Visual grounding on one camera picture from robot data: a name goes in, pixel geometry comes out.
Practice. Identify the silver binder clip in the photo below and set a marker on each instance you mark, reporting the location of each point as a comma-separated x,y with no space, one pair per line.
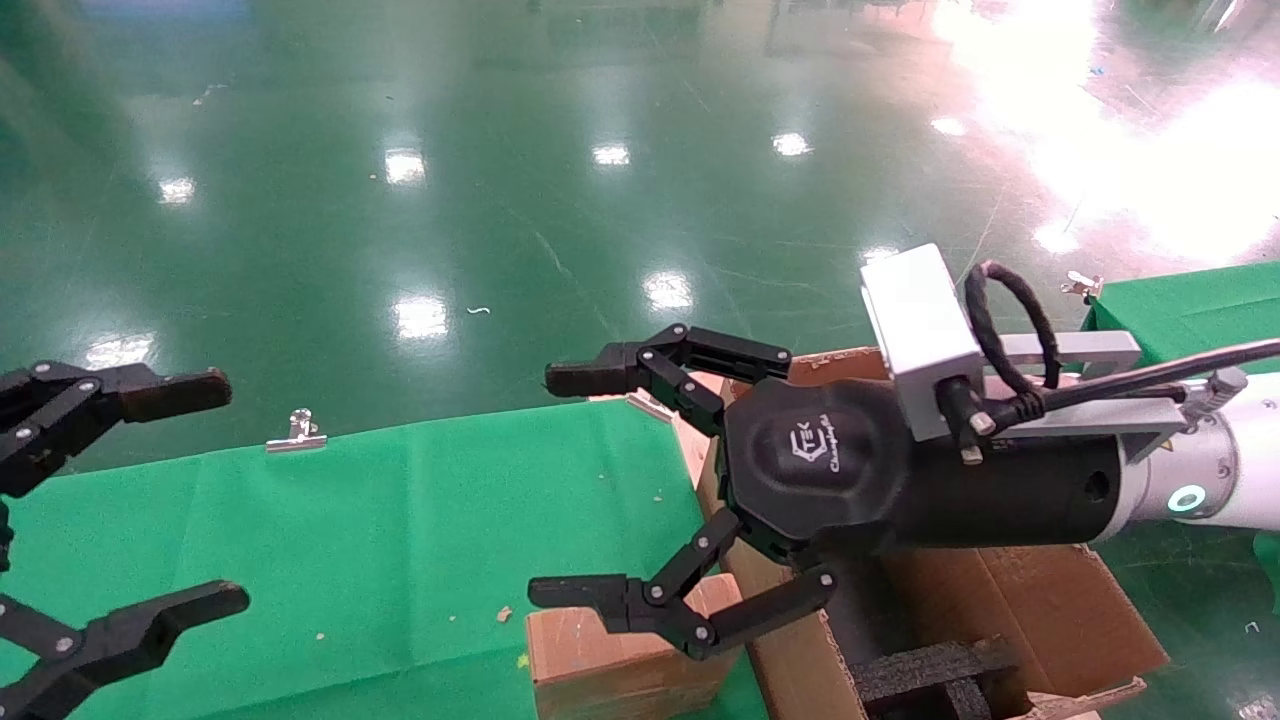
650,405
297,438
1083,287

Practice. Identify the black foam insert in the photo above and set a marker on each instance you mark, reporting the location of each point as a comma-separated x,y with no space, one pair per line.
930,675

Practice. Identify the small brown cardboard box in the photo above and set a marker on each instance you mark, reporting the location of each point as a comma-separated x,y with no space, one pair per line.
610,670

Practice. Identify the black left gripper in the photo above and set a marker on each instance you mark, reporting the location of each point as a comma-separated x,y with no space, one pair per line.
3,535

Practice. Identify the large open cardboard carton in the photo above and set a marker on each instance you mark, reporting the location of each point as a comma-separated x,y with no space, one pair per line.
1050,610

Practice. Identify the wide green table cloth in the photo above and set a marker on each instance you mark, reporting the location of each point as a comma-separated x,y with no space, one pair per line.
350,560

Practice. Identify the silver camera mount bracket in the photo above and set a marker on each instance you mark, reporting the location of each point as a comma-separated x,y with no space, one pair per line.
1090,348

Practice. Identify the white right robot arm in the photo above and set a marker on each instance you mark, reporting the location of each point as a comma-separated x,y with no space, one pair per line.
1250,460

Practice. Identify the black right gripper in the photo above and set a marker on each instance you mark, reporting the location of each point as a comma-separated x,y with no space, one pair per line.
830,470

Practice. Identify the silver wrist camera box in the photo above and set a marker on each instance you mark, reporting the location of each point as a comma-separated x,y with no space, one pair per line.
920,330

